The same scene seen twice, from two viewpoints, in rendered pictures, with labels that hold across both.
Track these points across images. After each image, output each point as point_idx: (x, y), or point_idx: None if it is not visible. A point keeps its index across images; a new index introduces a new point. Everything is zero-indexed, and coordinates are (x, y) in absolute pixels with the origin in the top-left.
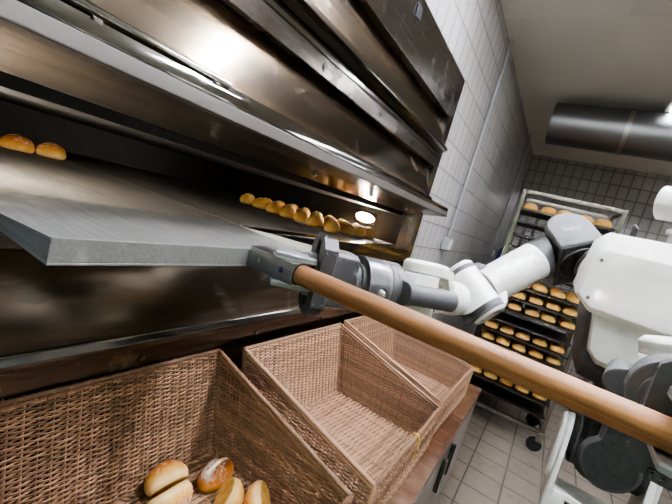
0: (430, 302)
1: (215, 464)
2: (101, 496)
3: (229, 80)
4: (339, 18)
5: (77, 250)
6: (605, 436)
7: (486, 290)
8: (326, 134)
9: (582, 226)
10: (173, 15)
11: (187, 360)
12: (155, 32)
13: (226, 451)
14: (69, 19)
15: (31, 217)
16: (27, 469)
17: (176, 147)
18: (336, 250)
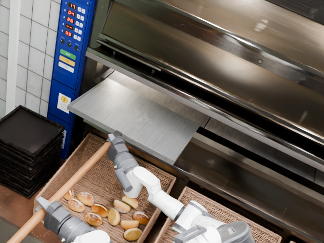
0: (118, 180)
1: (141, 213)
2: (120, 190)
3: (181, 64)
4: (274, 33)
5: (71, 109)
6: None
7: (181, 219)
8: (259, 100)
9: (232, 234)
10: (160, 40)
11: (158, 170)
12: (149, 47)
13: (161, 222)
14: (99, 55)
15: (98, 96)
16: (101, 161)
17: None
18: (113, 143)
